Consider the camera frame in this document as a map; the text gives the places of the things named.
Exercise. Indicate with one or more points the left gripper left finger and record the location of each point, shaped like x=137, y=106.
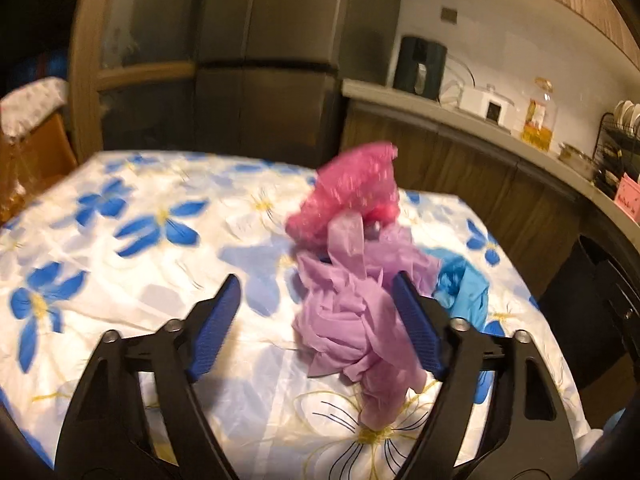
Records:
x=134, y=413

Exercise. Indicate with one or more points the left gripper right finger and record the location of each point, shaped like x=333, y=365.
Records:
x=498, y=413

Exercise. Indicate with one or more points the wooden lower cabinets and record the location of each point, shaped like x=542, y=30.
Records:
x=535, y=216

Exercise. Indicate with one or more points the black air fryer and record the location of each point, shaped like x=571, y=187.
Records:
x=420, y=67

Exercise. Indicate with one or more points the clear plastic bag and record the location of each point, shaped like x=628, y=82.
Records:
x=14, y=195

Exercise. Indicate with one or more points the white rice cooker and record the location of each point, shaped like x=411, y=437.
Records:
x=487, y=104

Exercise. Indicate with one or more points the wooden glass door cabinet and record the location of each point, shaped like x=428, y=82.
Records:
x=131, y=75

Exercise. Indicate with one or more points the steel mixing bowl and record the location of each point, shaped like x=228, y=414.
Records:
x=578, y=161

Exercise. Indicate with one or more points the wall power socket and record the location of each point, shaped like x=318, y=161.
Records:
x=449, y=15

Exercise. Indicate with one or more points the polka dot cloth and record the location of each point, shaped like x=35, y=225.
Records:
x=29, y=106

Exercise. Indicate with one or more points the orange chair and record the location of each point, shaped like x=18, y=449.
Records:
x=48, y=156

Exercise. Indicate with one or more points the cooking oil bottle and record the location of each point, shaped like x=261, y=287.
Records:
x=540, y=116

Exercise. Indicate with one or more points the purple rubber glove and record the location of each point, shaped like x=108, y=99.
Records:
x=349, y=319

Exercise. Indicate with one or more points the black trash bin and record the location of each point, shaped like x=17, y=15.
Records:
x=593, y=310

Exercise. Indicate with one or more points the pink utensil holder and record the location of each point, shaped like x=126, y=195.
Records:
x=627, y=198

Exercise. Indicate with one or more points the blue floral tablecloth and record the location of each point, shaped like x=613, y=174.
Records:
x=130, y=241

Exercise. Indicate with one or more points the black dish rack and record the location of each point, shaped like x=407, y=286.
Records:
x=618, y=147

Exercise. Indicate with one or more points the pink plastic bag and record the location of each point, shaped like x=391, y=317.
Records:
x=361, y=179

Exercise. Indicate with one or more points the dark steel refrigerator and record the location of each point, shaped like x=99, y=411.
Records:
x=269, y=73

